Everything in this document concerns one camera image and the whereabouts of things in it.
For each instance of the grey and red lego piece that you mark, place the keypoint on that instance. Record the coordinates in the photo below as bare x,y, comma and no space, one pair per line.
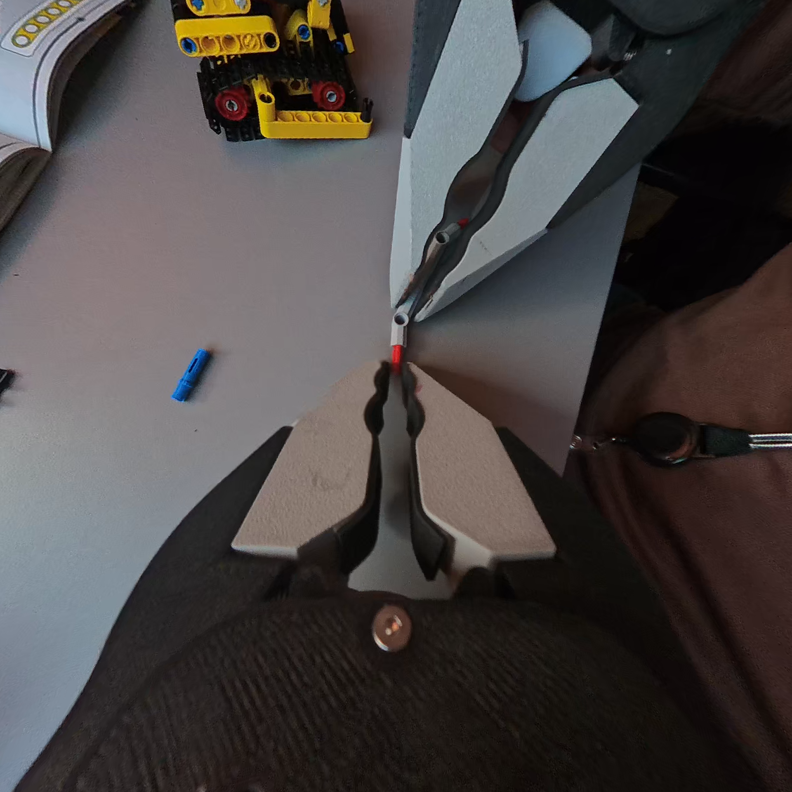
401,328

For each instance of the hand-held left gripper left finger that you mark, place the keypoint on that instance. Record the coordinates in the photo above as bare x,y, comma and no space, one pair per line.
309,476

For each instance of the small black lego piece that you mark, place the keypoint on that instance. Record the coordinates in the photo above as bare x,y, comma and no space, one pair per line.
5,380

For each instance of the person's right forearm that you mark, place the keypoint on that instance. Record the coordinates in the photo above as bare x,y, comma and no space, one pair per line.
755,80

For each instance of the black badge reel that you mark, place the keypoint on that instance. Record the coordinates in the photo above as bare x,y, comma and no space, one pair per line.
665,439

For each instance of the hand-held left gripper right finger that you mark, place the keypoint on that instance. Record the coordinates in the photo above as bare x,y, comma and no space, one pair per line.
476,489

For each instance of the lego instruction booklet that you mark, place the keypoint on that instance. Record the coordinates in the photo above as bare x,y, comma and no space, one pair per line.
37,68

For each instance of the yellow and black lego bulldozer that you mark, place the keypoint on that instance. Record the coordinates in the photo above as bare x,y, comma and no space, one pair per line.
278,68

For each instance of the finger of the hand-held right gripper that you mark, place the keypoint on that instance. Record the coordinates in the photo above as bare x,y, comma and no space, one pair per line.
458,93
557,167

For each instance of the blue lego pin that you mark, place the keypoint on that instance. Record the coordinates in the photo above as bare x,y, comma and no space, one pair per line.
190,376

